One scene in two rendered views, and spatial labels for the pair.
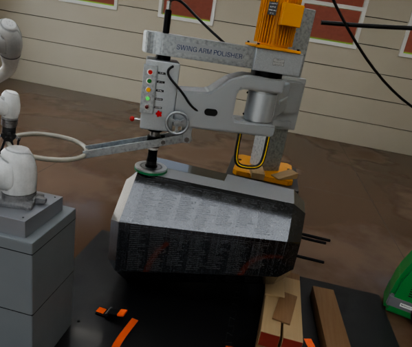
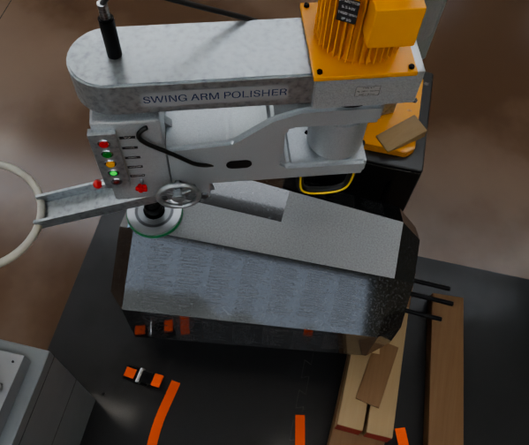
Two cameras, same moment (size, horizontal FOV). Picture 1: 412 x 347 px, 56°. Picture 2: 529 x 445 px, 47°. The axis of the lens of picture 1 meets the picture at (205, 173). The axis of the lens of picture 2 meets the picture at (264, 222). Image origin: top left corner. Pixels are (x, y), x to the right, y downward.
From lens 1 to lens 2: 174 cm
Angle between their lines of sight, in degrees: 41
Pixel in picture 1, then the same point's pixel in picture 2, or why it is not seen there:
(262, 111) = (339, 147)
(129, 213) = (134, 296)
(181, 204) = (212, 282)
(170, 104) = (158, 169)
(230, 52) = (260, 90)
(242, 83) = (294, 123)
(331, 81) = not seen: outside the picture
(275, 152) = not seen: hidden behind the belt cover
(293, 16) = (396, 30)
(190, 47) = (171, 97)
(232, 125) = (283, 172)
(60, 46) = not seen: outside the picture
